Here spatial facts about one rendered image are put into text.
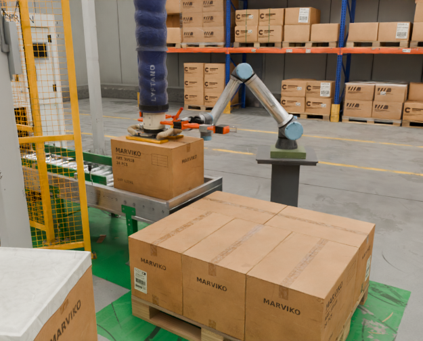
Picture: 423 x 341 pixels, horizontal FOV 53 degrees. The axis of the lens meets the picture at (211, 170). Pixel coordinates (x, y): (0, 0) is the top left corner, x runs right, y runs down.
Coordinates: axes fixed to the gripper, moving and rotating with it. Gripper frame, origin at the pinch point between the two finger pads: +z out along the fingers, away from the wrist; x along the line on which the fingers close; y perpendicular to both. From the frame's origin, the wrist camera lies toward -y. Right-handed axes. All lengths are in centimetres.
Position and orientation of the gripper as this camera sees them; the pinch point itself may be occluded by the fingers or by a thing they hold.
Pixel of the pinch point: (183, 124)
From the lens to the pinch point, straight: 310.8
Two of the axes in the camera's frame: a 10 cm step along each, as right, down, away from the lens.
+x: 0.1, -9.6, -2.8
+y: -8.4, -1.6, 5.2
